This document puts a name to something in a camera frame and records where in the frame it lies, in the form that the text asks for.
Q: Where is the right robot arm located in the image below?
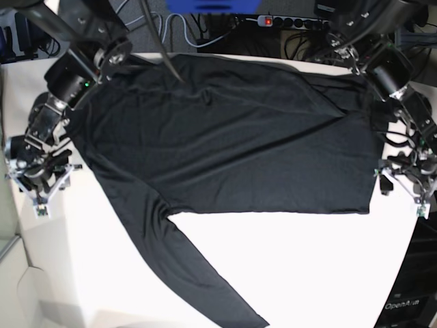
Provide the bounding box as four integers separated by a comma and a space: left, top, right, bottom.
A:
1, 1, 132, 217

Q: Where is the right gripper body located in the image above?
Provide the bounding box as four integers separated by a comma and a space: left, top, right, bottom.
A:
6, 150, 83, 218

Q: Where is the dark long-sleeve T-shirt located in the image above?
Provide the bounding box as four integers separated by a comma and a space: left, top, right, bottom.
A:
68, 55, 383, 327

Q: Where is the glass side panel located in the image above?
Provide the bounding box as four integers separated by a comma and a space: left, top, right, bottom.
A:
1, 152, 19, 260

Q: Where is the light grey cable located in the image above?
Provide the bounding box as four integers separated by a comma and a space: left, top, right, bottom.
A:
115, 0, 257, 54

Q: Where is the blue plastic bin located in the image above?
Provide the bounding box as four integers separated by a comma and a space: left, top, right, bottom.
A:
166, 0, 261, 14

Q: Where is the grey power strip red switch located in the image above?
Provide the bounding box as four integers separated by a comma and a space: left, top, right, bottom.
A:
255, 15, 330, 31

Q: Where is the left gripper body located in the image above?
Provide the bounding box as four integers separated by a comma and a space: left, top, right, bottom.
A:
374, 155, 436, 219

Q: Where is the black OpenArm control box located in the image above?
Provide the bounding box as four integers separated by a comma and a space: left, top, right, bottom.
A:
375, 213, 436, 327

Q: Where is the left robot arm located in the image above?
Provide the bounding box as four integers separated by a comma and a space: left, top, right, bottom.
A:
327, 1, 436, 219

